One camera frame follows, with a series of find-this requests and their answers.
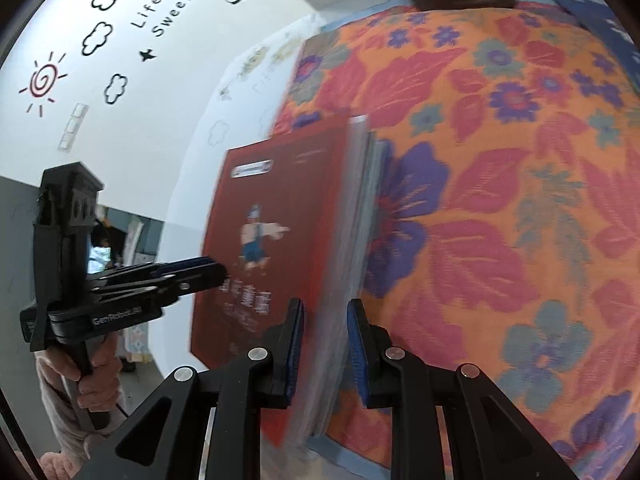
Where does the red sun wall sticker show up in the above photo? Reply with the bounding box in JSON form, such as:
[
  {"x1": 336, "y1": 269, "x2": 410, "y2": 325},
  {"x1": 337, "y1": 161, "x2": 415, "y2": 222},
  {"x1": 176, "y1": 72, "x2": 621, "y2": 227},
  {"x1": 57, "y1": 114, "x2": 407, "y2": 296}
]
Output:
[{"x1": 19, "y1": 52, "x2": 68, "y2": 118}]

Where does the person's left hand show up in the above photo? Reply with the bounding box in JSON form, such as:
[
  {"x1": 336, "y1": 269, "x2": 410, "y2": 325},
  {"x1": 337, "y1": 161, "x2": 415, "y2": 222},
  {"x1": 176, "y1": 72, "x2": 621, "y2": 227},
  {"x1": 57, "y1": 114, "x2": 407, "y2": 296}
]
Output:
[{"x1": 37, "y1": 335, "x2": 121, "y2": 423}]

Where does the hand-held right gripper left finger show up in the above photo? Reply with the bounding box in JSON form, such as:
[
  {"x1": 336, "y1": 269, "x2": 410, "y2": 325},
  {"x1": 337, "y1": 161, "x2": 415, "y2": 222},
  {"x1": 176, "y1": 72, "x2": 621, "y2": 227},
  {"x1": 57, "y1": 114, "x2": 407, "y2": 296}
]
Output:
[{"x1": 70, "y1": 297, "x2": 306, "y2": 480}]

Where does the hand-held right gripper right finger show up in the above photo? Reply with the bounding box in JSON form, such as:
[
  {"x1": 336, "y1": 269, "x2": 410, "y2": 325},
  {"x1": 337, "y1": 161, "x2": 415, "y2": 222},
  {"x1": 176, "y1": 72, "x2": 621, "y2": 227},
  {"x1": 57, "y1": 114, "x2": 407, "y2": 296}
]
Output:
[{"x1": 347, "y1": 298, "x2": 581, "y2": 480}]

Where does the orange floral cloth mat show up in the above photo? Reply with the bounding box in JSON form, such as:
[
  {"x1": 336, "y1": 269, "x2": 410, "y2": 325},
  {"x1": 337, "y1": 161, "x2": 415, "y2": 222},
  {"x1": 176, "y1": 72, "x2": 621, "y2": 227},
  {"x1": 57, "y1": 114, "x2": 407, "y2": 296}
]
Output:
[{"x1": 270, "y1": 2, "x2": 640, "y2": 480}]

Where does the person's left forearm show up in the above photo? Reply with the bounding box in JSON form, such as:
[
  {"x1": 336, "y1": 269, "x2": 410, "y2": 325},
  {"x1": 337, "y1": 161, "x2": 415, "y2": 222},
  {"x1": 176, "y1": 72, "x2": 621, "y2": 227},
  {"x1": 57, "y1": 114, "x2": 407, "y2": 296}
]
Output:
[{"x1": 35, "y1": 360, "x2": 126, "y2": 480}]

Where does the stack of books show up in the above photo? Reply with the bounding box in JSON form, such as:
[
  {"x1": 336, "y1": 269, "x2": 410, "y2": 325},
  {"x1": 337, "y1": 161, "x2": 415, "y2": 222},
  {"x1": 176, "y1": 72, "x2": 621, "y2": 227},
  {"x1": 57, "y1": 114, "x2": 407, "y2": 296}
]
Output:
[{"x1": 287, "y1": 114, "x2": 396, "y2": 441}]

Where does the dark red storybook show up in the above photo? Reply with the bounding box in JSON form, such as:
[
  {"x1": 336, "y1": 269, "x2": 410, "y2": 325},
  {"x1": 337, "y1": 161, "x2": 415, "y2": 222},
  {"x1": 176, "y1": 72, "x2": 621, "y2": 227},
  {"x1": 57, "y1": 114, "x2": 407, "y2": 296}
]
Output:
[{"x1": 190, "y1": 122, "x2": 358, "y2": 451}]

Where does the dark blue book white figure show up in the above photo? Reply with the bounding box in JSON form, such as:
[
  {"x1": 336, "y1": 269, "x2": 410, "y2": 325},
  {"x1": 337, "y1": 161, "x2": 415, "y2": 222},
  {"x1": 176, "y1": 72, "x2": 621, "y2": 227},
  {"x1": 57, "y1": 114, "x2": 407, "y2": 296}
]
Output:
[{"x1": 545, "y1": 0, "x2": 640, "y2": 76}]

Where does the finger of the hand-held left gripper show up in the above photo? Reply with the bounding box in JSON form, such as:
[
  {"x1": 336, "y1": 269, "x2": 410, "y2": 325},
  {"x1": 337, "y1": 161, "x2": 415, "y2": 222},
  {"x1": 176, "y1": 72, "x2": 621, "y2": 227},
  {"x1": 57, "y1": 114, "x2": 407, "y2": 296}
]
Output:
[
  {"x1": 90, "y1": 256, "x2": 217, "y2": 291},
  {"x1": 94, "y1": 262, "x2": 228, "y2": 310}
]

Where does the black lettering wall sticker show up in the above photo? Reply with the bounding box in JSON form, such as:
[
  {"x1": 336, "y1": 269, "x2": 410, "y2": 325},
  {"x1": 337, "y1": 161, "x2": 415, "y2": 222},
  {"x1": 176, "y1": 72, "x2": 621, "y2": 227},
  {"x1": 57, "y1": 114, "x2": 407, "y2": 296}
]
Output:
[{"x1": 127, "y1": 0, "x2": 193, "y2": 38}]

